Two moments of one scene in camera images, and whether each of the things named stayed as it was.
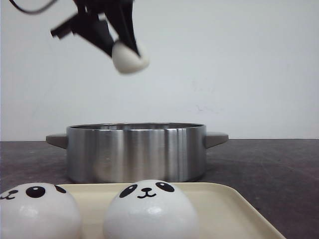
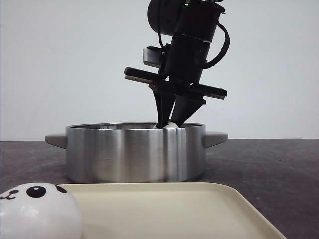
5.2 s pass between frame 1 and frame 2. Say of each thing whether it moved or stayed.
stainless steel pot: stayed
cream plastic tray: stayed
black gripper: moved
